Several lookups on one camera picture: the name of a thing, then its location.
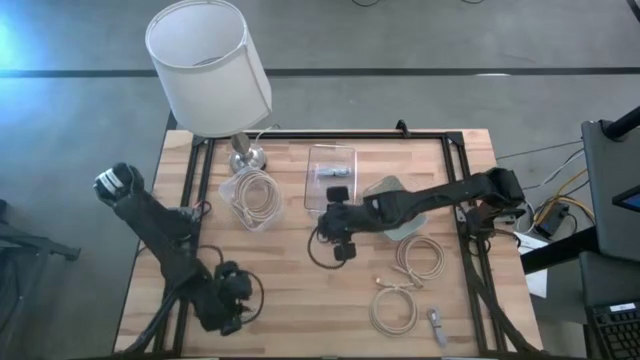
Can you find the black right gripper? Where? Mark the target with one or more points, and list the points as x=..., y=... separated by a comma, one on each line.
x=342, y=220

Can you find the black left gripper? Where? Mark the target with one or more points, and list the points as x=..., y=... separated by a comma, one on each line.
x=232, y=295

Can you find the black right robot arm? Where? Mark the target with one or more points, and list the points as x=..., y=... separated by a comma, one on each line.
x=440, y=197

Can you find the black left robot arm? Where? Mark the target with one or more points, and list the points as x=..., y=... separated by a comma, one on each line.
x=150, y=220

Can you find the clear rectangular plastic container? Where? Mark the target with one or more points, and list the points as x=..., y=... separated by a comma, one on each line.
x=330, y=155

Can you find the table lamp with white shade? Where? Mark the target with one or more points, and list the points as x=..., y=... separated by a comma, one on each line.
x=210, y=75

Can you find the white paper sheet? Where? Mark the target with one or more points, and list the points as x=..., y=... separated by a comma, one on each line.
x=536, y=280

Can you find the black power supply box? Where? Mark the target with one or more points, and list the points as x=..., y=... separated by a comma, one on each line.
x=550, y=220

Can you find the black support bar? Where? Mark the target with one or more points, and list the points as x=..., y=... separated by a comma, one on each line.
x=560, y=250

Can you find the grey laptop lid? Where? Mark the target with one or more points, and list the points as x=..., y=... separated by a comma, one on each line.
x=607, y=200

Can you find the small screen with blue display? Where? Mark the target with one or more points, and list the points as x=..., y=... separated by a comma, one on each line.
x=630, y=200

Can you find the black pole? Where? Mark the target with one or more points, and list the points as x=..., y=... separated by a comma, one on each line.
x=622, y=125

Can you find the black keyboard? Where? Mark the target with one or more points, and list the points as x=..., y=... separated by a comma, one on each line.
x=617, y=332

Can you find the black aluminium table frame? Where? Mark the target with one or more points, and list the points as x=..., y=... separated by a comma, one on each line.
x=325, y=135

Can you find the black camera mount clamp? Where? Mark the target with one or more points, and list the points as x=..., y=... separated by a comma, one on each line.
x=402, y=128

